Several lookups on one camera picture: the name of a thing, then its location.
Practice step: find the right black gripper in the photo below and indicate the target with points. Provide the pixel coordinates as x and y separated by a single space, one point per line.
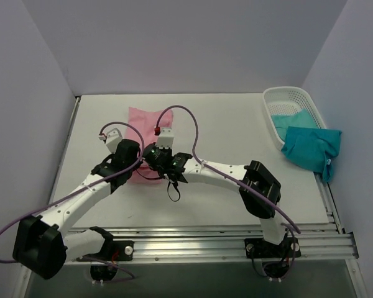
153 155

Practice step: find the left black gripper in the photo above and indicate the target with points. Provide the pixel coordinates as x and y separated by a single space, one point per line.
132 156

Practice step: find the pink t shirt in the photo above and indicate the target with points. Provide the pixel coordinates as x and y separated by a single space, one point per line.
145 123

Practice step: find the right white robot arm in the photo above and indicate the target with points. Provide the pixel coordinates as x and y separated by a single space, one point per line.
258 188

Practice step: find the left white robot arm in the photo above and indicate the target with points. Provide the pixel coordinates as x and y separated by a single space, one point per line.
43 243

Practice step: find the white plastic basket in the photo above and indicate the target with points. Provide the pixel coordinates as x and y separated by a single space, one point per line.
287 100

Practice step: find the teal t shirt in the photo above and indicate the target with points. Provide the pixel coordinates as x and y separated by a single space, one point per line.
306 145

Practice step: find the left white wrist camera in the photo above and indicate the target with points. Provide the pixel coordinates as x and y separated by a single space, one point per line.
111 139

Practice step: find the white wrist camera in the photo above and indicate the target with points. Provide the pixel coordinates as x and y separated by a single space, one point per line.
111 139
165 137

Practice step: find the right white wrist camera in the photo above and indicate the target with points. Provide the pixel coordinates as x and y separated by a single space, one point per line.
165 137

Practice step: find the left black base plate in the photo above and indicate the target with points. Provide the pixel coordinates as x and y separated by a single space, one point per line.
121 251

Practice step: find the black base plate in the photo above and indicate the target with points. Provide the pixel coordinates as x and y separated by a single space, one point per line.
258 248
121 251

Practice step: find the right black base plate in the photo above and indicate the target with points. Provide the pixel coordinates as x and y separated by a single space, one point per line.
258 248

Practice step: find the aluminium mounting rail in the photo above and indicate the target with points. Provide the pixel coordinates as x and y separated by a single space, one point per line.
225 244

